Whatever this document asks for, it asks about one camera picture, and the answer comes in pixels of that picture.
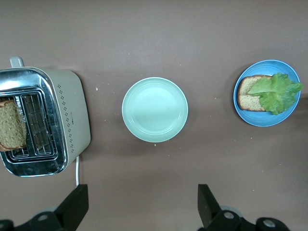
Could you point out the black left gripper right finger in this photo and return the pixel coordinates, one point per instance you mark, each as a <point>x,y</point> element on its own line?
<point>216,219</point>

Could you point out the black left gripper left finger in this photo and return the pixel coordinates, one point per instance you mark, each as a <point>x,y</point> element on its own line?
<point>60,219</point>

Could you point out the brown bread slice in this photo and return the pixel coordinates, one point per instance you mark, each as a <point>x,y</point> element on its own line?
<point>247,101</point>
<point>10,125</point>

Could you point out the green lettuce leaf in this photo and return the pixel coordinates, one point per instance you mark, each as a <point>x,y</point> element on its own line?
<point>276,93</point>

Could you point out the blue round plate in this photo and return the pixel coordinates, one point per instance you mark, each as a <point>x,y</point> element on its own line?
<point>260,119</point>

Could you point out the green round plate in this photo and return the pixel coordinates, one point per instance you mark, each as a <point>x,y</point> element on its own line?
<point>155,109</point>

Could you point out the beige chrome toaster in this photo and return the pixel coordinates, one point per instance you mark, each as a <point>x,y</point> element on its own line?
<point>72,101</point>

